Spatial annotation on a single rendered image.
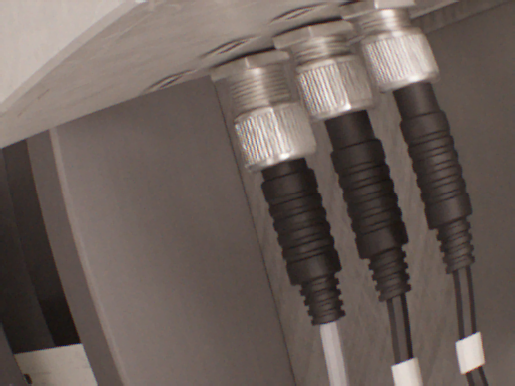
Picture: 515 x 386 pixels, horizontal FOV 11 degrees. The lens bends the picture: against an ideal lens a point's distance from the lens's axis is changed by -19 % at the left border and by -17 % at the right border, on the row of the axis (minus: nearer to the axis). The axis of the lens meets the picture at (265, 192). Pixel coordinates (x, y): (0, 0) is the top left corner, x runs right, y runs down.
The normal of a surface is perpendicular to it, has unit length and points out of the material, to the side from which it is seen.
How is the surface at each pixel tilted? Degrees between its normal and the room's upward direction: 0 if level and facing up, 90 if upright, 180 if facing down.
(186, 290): 48
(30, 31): 90
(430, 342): 90
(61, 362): 27
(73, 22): 90
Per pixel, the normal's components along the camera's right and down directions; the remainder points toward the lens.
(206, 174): 0.37, -0.14
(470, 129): -0.88, 0.25
